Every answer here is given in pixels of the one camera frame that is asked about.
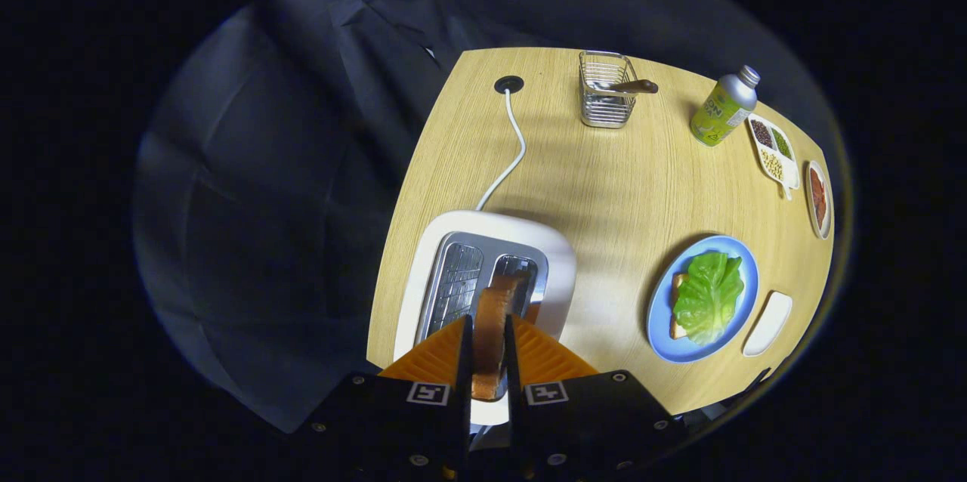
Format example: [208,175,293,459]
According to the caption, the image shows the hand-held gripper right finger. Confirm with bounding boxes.
[505,314,687,482]

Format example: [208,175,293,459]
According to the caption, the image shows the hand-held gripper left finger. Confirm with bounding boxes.
[291,314,474,482]

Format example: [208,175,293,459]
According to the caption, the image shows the browned toast slice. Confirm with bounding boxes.
[470,274,526,401]

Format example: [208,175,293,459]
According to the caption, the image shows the green lettuce leaf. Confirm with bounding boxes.
[672,252,746,347]

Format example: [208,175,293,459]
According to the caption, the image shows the blue round plate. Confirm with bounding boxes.
[647,235,759,363]

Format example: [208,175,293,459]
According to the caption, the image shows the white bread slice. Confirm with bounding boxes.
[669,273,690,340]

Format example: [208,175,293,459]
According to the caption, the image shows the white square plate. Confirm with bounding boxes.
[742,291,793,357]

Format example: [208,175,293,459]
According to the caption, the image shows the white toaster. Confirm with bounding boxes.
[393,210,578,426]

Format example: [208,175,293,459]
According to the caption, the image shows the white divided dish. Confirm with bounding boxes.
[746,113,800,202]

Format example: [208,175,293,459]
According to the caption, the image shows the green label metal bottle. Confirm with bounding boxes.
[689,65,761,147]

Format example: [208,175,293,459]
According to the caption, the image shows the white oval plate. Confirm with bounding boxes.
[803,159,834,240]

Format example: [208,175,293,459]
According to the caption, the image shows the white power cable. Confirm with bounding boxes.
[474,89,527,212]

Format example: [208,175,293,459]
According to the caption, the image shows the metal wire basket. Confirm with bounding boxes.
[579,51,639,129]

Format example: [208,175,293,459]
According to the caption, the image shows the wooden-handled utensil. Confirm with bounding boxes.
[589,79,660,96]

